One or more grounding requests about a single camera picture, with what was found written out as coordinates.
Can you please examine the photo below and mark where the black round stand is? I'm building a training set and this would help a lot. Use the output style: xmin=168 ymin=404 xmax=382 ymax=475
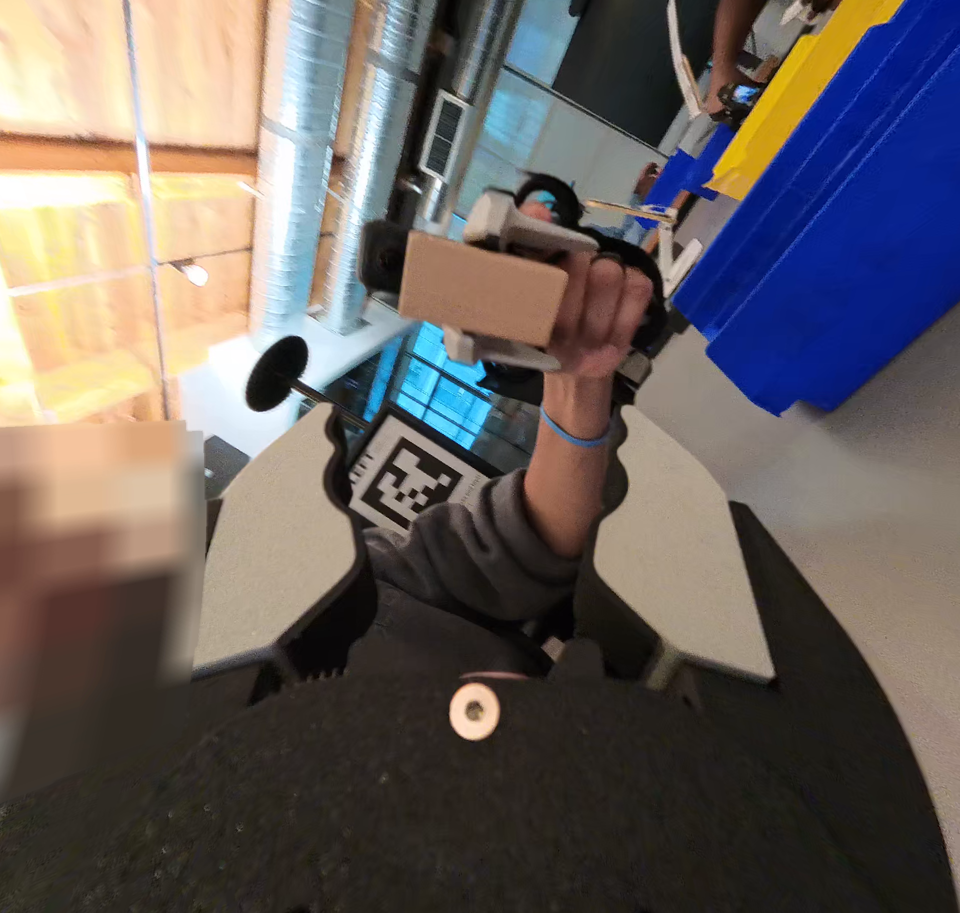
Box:
xmin=245 ymin=334 xmax=361 ymax=419

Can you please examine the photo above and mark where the yellow plastic bin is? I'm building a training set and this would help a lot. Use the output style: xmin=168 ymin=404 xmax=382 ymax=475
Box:
xmin=705 ymin=0 xmax=912 ymax=203

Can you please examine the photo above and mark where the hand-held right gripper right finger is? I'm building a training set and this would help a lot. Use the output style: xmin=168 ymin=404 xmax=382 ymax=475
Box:
xmin=575 ymin=403 xmax=777 ymax=689

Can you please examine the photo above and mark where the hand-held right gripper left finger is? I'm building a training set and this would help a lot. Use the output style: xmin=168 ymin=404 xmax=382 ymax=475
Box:
xmin=192 ymin=408 xmax=379 ymax=677

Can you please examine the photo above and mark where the silver ventilation duct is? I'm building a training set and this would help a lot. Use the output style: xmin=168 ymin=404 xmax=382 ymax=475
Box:
xmin=248 ymin=0 xmax=541 ymax=337

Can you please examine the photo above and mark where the white air vent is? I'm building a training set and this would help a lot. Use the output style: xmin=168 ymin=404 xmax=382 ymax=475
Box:
xmin=420 ymin=91 xmax=469 ymax=179

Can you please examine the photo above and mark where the printed marker board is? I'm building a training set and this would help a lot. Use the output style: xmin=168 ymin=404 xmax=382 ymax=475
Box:
xmin=345 ymin=403 xmax=504 ymax=539

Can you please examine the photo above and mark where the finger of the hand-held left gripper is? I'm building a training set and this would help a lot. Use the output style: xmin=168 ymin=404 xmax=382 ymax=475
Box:
xmin=462 ymin=190 xmax=598 ymax=259
xmin=441 ymin=325 xmax=565 ymax=373

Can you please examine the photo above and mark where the blue wristband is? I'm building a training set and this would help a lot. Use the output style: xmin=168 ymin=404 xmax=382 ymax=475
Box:
xmin=540 ymin=408 xmax=613 ymax=451

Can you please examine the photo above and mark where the natural wooden block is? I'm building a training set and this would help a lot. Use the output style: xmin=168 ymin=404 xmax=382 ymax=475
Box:
xmin=398 ymin=231 xmax=571 ymax=350

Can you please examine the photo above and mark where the person's left hand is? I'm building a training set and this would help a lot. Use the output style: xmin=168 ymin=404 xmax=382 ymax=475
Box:
xmin=543 ymin=253 xmax=655 ymax=382

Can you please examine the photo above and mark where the black monitor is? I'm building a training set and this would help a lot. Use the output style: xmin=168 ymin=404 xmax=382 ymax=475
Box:
xmin=552 ymin=0 xmax=721 ymax=149

